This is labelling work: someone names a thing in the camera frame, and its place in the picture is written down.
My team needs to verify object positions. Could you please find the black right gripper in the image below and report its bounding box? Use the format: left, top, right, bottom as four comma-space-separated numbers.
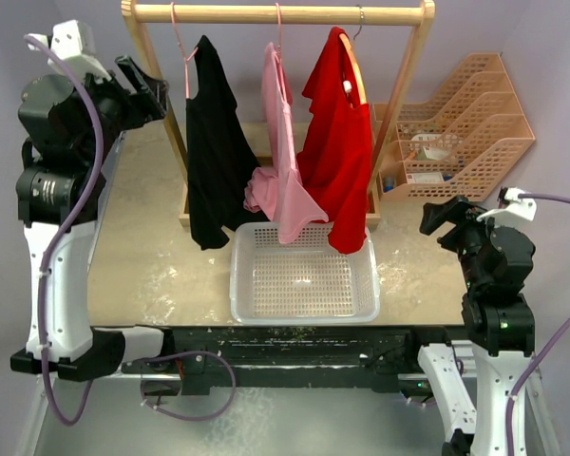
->
420, 193, 515, 288

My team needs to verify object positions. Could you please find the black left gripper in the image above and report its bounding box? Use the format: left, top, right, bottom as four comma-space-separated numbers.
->
64, 55, 167, 168

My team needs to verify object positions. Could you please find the pink wire hanger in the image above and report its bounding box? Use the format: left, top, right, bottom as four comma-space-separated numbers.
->
275, 2, 283, 61
170, 1, 198, 99

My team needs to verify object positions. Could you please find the black t shirt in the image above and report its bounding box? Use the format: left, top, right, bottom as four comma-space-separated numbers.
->
186, 35, 267, 250

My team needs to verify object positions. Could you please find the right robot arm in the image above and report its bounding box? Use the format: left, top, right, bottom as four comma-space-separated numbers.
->
403, 196, 536, 455

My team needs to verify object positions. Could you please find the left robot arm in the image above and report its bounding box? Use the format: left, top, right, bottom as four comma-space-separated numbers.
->
10, 56, 167, 382

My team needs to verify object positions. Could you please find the red t shirt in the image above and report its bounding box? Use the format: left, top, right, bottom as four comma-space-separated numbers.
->
297, 27, 372, 255

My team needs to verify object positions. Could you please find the pink t shirt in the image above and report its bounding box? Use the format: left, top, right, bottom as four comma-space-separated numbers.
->
243, 43, 328, 244

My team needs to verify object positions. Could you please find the wooden hanger with metal hook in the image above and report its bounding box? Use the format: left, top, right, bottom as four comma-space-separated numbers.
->
338, 5, 368, 105

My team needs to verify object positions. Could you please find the white box with red logo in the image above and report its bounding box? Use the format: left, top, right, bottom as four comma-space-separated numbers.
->
406, 172, 445, 184

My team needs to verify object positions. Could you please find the peach plastic file organizer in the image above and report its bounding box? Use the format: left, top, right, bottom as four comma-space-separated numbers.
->
378, 53, 535, 201

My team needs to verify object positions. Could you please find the white plastic basket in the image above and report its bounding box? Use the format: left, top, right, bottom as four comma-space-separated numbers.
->
229, 222, 381, 326

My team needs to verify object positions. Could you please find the wooden clothes rack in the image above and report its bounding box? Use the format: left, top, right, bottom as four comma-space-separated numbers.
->
121, 1, 436, 230

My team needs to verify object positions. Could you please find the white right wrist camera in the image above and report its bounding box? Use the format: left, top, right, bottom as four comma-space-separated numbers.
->
476, 187, 537, 227

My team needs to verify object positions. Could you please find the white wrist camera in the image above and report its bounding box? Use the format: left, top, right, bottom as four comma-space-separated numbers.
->
476, 187, 537, 227
29, 20, 112, 82

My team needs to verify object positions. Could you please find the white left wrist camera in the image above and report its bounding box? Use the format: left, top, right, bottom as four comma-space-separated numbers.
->
29, 20, 112, 82

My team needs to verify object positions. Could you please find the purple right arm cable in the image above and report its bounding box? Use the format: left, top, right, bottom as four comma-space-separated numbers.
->
503, 192, 570, 456

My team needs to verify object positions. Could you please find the aluminium rail frame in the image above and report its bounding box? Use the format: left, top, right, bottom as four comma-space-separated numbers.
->
13, 123, 564, 456

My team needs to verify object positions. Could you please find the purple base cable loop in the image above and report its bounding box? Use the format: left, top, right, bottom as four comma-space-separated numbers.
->
140, 351, 238, 423

